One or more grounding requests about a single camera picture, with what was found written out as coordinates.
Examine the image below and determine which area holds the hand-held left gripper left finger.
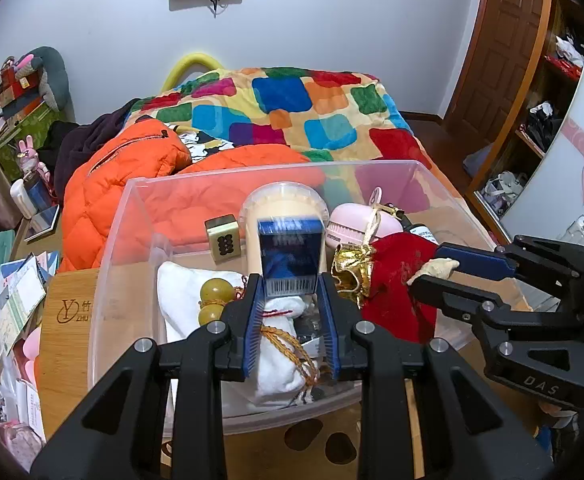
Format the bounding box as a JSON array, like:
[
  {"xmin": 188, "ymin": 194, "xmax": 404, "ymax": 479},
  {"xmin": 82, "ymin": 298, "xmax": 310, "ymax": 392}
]
[{"xmin": 29, "ymin": 272, "xmax": 266, "ymax": 480}]

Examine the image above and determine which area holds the orange down jacket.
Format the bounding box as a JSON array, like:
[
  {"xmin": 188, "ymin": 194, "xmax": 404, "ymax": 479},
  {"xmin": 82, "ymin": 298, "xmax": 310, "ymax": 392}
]
[{"xmin": 59, "ymin": 119, "xmax": 328, "ymax": 271}]

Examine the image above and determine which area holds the stack of paper cards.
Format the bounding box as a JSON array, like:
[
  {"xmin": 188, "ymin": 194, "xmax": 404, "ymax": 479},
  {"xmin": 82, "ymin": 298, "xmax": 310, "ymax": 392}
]
[{"xmin": 0, "ymin": 252, "xmax": 63, "ymax": 356}]

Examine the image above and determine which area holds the clear plastic storage box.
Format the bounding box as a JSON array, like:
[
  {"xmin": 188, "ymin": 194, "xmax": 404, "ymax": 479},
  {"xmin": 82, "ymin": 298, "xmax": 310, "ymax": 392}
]
[{"xmin": 87, "ymin": 160, "xmax": 533, "ymax": 436}]

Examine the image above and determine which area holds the white bottle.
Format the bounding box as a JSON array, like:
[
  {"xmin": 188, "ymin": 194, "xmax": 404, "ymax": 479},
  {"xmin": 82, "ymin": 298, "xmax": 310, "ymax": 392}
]
[{"xmin": 11, "ymin": 178, "xmax": 33, "ymax": 218}]

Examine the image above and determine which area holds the dark bottle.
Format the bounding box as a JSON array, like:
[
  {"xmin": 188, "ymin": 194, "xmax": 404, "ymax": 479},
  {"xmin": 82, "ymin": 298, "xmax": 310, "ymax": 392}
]
[{"xmin": 402, "ymin": 215, "xmax": 440, "ymax": 246}]

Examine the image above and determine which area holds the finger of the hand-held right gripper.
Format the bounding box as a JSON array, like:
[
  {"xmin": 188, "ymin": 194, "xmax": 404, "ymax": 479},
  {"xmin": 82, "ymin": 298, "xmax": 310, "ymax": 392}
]
[
  {"xmin": 436, "ymin": 234, "xmax": 584, "ymax": 289},
  {"xmin": 410, "ymin": 274, "xmax": 584, "ymax": 362}
]

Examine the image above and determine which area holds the white drawstring bag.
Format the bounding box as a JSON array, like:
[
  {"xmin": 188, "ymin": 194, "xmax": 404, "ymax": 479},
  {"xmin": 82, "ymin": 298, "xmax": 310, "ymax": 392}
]
[{"xmin": 157, "ymin": 261, "xmax": 320, "ymax": 408}]

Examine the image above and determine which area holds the wooden desktop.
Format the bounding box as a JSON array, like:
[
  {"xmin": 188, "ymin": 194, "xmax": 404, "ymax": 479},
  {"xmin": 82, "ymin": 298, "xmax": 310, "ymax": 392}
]
[{"xmin": 37, "ymin": 267, "xmax": 538, "ymax": 480}]

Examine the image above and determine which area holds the small blue box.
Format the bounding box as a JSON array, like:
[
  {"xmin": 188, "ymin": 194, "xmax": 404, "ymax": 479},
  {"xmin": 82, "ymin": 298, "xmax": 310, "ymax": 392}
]
[{"xmin": 257, "ymin": 216, "xmax": 323, "ymax": 296}]

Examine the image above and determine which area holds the mahjong tile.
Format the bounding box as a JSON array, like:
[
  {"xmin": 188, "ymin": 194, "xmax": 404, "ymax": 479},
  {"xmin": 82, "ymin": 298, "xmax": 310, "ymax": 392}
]
[{"xmin": 204, "ymin": 214, "xmax": 245, "ymax": 263}]

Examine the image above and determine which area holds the colourful checked blanket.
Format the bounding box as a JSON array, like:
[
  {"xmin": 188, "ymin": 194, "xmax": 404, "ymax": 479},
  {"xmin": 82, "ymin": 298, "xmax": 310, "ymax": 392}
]
[{"xmin": 124, "ymin": 66, "xmax": 438, "ymax": 196}]

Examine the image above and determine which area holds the beige lidded plastic cup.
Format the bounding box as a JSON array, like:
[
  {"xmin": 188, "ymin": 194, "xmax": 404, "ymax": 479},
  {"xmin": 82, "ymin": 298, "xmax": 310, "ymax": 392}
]
[{"xmin": 239, "ymin": 183, "xmax": 328, "ymax": 281}]

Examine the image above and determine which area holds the red gift box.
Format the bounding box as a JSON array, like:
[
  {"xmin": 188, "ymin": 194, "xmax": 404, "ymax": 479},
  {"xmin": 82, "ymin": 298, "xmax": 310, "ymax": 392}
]
[{"xmin": 0, "ymin": 65, "xmax": 40, "ymax": 96}]

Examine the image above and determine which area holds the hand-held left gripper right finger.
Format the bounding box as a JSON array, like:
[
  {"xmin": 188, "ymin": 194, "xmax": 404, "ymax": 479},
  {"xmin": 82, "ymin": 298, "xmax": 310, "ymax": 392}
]
[{"xmin": 316, "ymin": 272, "xmax": 555, "ymax": 480}]

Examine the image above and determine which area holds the wooden shelf unit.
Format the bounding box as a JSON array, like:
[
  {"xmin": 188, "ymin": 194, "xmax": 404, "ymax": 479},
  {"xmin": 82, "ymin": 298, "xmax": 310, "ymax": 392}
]
[{"xmin": 464, "ymin": 0, "xmax": 584, "ymax": 231}]

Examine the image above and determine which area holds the yellow foam ring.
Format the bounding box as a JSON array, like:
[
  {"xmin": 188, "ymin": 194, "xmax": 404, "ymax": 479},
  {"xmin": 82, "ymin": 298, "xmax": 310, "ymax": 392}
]
[{"xmin": 162, "ymin": 51, "xmax": 225, "ymax": 92}]

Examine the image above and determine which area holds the pink rabbit toy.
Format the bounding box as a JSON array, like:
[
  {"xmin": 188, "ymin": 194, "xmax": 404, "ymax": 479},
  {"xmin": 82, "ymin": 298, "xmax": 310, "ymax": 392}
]
[{"xmin": 16, "ymin": 136, "xmax": 53, "ymax": 181}]

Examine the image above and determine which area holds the tablet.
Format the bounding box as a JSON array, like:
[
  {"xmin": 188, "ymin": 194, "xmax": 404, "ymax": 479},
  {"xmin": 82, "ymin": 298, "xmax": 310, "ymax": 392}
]
[{"xmin": 24, "ymin": 203, "xmax": 60, "ymax": 243}]

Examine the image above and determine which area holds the brown wooden door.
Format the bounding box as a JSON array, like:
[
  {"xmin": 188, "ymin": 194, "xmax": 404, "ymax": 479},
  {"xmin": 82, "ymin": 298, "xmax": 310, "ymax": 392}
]
[{"xmin": 444, "ymin": 0, "xmax": 555, "ymax": 136}]

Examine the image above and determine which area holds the pile of printed packets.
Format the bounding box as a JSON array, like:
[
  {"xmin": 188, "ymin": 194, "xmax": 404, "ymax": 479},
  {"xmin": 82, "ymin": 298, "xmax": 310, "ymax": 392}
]
[{"xmin": 0, "ymin": 350, "xmax": 48, "ymax": 461}]

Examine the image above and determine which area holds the red and gold drawstring pouch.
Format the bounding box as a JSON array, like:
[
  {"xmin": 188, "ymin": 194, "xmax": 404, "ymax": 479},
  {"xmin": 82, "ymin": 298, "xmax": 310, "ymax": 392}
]
[{"xmin": 333, "ymin": 232, "xmax": 440, "ymax": 345}]

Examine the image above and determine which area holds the olive green bead bracelet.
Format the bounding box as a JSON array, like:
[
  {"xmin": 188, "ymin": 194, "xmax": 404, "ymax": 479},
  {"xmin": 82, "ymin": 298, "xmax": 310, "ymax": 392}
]
[{"xmin": 199, "ymin": 278, "xmax": 243, "ymax": 323}]

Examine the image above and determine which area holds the white sliding wardrobe door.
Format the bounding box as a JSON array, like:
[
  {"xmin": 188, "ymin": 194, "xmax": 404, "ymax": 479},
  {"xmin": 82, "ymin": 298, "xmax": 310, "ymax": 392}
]
[{"xmin": 499, "ymin": 25, "xmax": 584, "ymax": 246}]

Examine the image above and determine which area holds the dark clothing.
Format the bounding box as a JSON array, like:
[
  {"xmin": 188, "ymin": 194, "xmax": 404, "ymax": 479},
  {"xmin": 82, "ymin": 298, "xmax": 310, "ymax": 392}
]
[{"xmin": 39, "ymin": 105, "xmax": 133, "ymax": 196}]

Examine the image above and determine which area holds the small cream shell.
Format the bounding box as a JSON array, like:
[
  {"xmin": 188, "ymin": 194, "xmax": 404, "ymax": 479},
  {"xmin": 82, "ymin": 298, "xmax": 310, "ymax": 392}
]
[{"xmin": 407, "ymin": 257, "xmax": 460, "ymax": 286}]

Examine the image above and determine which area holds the green box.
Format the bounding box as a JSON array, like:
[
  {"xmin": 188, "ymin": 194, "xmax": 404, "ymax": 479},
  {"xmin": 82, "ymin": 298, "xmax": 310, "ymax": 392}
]
[{"xmin": 0, "ymin": 107, "xmax": 68, "ymax": 181}]

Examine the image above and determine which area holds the cartoon print cloth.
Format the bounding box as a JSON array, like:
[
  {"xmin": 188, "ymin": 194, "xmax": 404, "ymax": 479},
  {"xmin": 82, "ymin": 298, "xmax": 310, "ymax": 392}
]
[{"xmin": 164, "ymin": 122, "xmax": 235, "ymax": 163}]

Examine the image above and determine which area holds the pink round case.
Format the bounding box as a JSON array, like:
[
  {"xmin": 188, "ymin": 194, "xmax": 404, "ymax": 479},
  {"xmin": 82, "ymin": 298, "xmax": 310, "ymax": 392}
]
[{"xmin": 326, "ymin": 186, "xmax": 405, "ymax": 252}]

